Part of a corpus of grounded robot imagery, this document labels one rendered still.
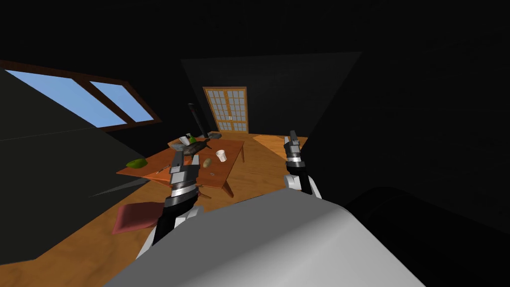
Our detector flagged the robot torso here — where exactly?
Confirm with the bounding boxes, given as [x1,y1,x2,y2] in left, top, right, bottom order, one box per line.
[104,187,426,287]

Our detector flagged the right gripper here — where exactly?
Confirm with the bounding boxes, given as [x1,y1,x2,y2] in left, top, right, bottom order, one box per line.
[283,130,302,157]

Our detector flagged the wooden glass double door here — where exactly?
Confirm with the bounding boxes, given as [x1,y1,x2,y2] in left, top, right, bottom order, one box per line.
[203,86,250,134]

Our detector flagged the orange wooden table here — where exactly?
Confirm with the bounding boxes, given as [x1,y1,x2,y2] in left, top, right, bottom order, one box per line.
[116,136,246,199]

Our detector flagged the brown framed window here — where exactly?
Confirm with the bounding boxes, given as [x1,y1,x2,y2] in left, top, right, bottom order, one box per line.
[0,59,162,133]

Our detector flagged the red cushion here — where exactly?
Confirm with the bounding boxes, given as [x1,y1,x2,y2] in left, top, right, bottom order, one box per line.
[112,201,166,236]

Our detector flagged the dark grey elongated object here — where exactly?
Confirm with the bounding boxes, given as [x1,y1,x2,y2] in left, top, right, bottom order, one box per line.
[183,139,212,156]

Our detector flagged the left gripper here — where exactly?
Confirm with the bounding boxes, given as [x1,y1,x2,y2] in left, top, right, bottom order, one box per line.
[169,151,200,187]

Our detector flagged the black floor lamp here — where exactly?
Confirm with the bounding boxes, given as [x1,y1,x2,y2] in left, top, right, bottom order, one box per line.
[187,103,211,139]

